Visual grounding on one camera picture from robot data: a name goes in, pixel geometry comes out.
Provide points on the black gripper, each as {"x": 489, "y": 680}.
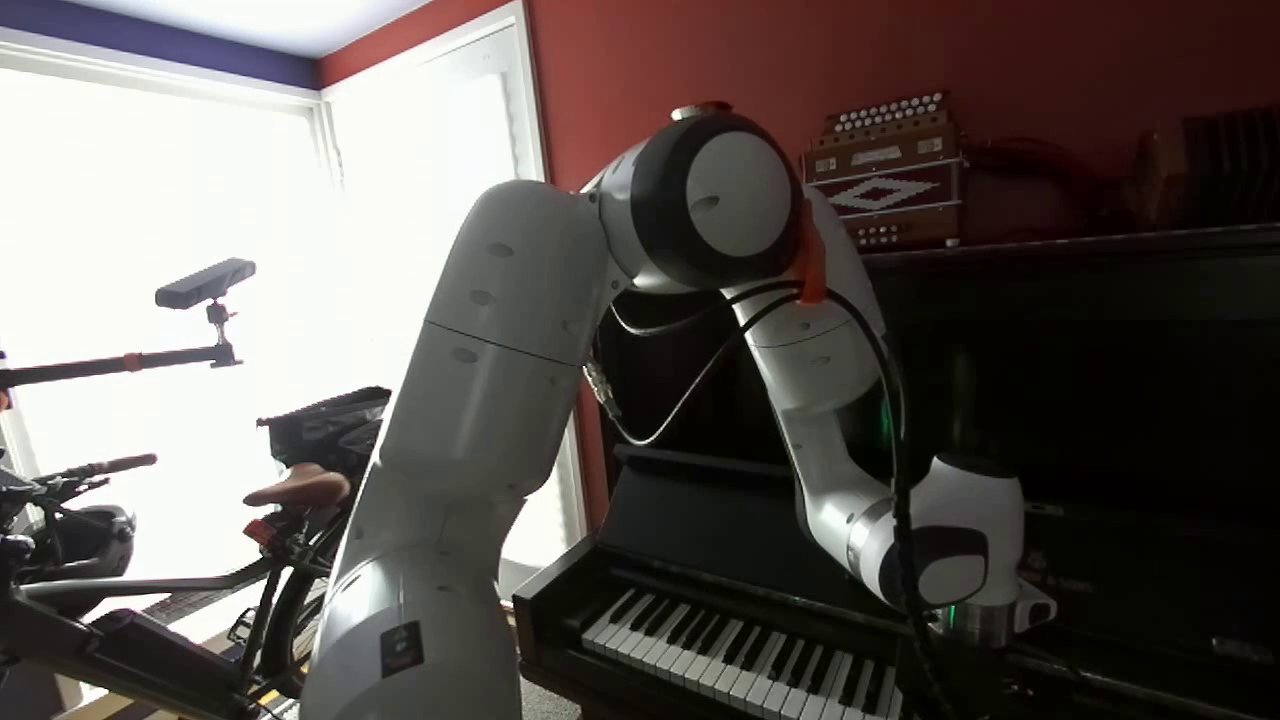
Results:
{"x": 1023, "y": 617}

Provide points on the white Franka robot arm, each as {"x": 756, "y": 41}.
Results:
{"x": 481, "y": 401}

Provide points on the black upright piano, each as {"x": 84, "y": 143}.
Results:
{"x": 1134, "y": 401}

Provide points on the dark ribbed box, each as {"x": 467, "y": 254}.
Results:
{"x": 1235, "y": 163}

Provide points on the black bicycle bag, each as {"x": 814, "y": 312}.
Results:
{"x": 325, "y": 428}

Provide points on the bicycle with brown saddle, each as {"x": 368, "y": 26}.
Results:
{"x": 297, "y": 490}

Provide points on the white window frame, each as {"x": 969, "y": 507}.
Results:
{"x": 527, "y": 121}

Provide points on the black stereo camera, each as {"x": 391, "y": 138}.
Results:
{"x": 200, "y": 280}

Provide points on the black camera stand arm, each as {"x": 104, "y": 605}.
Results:
{"x": 123, "y": 362}

